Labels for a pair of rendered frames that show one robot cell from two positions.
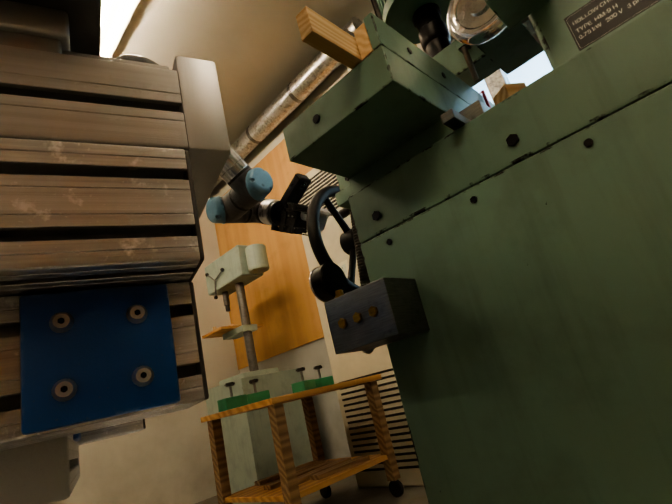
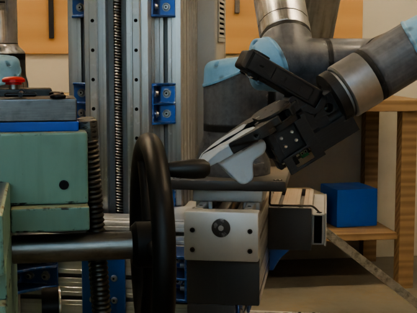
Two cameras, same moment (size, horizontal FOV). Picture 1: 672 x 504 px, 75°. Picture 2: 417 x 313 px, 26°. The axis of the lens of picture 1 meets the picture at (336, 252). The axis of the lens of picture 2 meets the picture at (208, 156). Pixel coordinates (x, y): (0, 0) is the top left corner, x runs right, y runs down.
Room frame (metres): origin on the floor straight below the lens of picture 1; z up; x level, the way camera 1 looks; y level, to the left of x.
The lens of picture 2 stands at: (1.77, -0.89, 1.06)
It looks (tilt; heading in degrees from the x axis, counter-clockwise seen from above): 7 degrees down; 129
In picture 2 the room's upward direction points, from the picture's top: straight up
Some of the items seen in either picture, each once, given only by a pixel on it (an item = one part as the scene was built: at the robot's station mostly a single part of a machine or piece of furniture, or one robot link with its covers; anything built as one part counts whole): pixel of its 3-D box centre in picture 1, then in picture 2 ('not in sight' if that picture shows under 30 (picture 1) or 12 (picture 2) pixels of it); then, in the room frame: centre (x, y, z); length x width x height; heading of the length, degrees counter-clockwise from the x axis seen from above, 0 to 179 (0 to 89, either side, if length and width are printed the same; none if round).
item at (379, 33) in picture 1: (473, 101); not in sight; (0.71, -0.31, 0.93); 0.60 x 0.02 x 0.06; 140
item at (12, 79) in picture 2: not in sight; (13, 80); (0.82, -0.13, 1.02); 0.03 x 0.03 x 0.01
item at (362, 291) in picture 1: (373, 316); not in sight; (0.66, -0.03, 0.58); 0.12 x 0.08 x 0.08; 50
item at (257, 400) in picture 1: (300, 441); not in sight; (2.16, 0.36, 0.32); 0.66 x 0.57 x 0.64; 138
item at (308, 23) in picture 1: (423, 96); not in sight; (0.65, -0.21, 0.92); 0.55 x 0.02 x 0.04; 140
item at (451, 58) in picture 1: (457, 71); not in sight; (0.75, -0.32, 1.03); 0.14 x 0.07 x 0.09; 50
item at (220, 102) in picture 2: not in sight; (236, 89); (0.68, 0.53, 0.98); 0.13 x 0.12 x 0.14; 46
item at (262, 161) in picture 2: not in sight; (232, 148); (0.68, 0.52, 0.87); 0.15 x 0.15 x 0.10
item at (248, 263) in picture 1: (254, 364); not in sight; (2.97, 0.71, 0.79); 0.62 x 0.48 x 1.58; 48
